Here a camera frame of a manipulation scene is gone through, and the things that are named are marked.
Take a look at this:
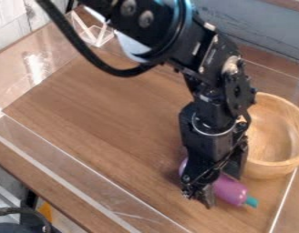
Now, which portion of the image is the clear acrylic front wall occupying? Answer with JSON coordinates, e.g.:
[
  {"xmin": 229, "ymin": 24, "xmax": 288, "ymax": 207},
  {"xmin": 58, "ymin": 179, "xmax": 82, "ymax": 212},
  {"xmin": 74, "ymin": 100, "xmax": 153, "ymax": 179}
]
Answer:
[{"xmin": 0, "ymin": 113, "xmax": 192, "ymax": 233}]

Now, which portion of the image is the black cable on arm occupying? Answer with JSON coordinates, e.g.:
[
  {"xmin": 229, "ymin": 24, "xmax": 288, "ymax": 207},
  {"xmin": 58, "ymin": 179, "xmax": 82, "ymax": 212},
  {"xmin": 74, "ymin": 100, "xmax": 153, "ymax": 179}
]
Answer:
[{"xmin": 34, "ymin": 0, "xmax": 166, "ymax": 78}]

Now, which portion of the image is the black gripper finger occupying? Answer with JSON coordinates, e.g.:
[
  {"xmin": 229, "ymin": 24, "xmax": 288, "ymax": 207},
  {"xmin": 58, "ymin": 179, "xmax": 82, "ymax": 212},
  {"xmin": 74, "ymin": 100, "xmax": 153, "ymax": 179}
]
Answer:
[
  {"xmin": 225, "ymin": 143, "xmax": 249, "ymax": 180},
  {"xmin": 198, "ymin": 184, "xmax": 217, "ymax": 209}
]

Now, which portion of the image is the black clamp with cable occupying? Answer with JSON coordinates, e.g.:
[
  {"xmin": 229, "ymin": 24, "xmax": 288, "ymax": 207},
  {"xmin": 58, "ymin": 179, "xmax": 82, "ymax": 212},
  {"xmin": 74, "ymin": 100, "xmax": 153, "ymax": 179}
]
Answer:
[{"xmin": 0, "ymin": 208, "xmax": 54, "ymax": 233}]

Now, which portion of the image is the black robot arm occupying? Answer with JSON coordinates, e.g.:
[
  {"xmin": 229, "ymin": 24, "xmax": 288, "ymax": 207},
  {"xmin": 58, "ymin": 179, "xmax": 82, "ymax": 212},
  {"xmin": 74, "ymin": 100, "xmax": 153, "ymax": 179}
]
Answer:
[{"xmin": 80, "ymin": 0, "xmax": 257, "ymax": 208}]

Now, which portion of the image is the brown wooden bowl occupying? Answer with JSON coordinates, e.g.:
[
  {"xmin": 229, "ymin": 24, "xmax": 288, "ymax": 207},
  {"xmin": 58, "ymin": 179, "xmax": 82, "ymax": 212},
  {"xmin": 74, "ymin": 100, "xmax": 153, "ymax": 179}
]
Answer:
[{"xmin": 245, "ymin": 92, "xmax": 299, "ymax": 179}]

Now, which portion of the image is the clear acrylic corner bracket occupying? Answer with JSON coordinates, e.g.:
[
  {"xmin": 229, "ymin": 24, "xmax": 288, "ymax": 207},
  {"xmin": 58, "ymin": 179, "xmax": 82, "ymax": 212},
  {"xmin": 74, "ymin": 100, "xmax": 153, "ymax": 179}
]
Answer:
[{"xmin": 71, "ymin": 11, "xmax": 115, "ymax": 47}]

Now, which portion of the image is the purple toy eggplant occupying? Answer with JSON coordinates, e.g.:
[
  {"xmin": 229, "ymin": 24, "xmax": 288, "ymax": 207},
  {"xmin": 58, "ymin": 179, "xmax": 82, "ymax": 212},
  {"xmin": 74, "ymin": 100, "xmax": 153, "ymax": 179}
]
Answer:
[{"xmin": 178, "ymin": 157, "xmax": 261, "ymax": 209}]

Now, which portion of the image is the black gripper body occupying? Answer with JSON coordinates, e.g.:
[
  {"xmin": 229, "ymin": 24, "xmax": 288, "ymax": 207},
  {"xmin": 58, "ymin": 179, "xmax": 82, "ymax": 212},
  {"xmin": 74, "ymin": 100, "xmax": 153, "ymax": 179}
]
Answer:
[{"xmin": 178, "ymin": 103, "xmax": 252, "ymax": 201}]

